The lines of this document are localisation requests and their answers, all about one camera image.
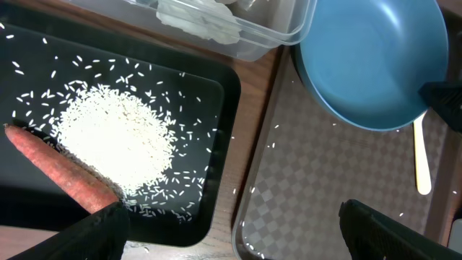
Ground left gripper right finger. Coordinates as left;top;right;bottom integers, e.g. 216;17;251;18
339;199;461;260

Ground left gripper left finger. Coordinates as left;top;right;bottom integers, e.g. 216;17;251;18
10;202;130;260

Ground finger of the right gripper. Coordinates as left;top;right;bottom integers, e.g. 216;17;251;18
419;82;461;133

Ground orange carrot piece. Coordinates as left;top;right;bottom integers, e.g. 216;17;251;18
4;124;119;214

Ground dark blue plate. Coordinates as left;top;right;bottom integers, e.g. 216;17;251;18
293;0;449;131

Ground white tissue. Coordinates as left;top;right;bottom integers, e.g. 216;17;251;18
156;0;241;45

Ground yellow plastic spoon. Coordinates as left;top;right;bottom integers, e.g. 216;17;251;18
413;112;432;196

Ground white rice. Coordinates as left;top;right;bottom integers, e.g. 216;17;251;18
0;21;219;222

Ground brown serving tray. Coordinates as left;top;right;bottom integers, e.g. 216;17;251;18
232;50;461;259

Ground black tray bin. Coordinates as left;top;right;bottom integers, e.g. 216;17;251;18
1;2;241;247

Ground clear plastic bin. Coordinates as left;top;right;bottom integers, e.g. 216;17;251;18
69;0;317;61

